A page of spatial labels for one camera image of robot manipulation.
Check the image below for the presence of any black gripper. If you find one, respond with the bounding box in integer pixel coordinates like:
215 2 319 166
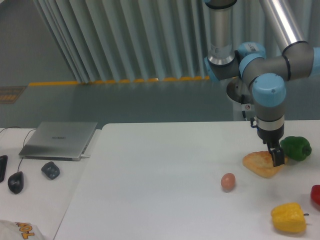
257 126 285 167

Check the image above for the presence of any triangular golden bread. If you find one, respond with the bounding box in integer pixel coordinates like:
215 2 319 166
242 151 284 179

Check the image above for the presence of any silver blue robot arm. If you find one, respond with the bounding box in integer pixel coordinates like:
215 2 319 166
204 0 320 167

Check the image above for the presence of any green bell pepper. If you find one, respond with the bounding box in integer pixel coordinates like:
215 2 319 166
280 136 312 162

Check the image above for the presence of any red bell pepper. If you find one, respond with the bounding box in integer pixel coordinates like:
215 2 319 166
310 184 320 205

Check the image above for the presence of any brown egg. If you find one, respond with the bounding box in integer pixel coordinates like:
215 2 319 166
220 172 236 192

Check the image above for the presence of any yellow bell pepper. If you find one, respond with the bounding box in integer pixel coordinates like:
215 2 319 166
270 202 307 234

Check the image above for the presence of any white folding partition screen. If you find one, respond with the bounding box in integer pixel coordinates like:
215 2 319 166
32 0 320 84

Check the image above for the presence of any silver closed laptop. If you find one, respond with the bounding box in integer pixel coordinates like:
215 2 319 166
19 121 98 161

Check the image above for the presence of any black computer mouse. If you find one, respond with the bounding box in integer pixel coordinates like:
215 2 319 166
7 171 24 194

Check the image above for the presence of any black flat device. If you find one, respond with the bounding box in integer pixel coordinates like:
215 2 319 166
0 155 8 183

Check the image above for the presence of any white cloth orange lettering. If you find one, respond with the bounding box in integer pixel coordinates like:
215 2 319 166
0 220 45 240

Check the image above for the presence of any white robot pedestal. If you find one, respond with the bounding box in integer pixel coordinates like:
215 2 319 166
226 77 256 121

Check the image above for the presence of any black pedestal cable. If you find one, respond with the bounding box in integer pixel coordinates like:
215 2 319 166
240 94 249 122

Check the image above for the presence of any black mouse cable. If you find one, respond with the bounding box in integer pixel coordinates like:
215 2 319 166
0 126 38 173

